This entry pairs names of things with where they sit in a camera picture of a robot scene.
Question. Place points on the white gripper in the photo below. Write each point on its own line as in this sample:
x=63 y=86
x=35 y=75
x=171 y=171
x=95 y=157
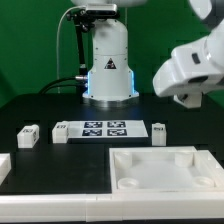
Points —
x=197 y=67

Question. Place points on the white square tabletop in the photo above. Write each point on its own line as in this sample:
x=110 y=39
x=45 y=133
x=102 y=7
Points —
x=164 y=169

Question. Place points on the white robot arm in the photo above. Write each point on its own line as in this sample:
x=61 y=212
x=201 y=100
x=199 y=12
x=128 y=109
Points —
x=110 y=82

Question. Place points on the paper sheet with tags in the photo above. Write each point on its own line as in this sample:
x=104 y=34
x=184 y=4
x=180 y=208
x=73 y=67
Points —
x=107 y=129

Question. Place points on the white left fence piece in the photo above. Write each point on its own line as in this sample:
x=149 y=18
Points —
x=5 y=166

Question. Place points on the black camera on stand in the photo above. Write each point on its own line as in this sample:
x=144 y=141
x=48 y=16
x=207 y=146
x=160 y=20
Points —
x=102 y=10

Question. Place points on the black camera stand pole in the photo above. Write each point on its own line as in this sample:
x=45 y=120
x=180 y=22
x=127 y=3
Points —
x=80 y=43

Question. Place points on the white front fence rail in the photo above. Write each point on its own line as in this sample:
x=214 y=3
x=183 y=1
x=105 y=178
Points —
x=111 y=207

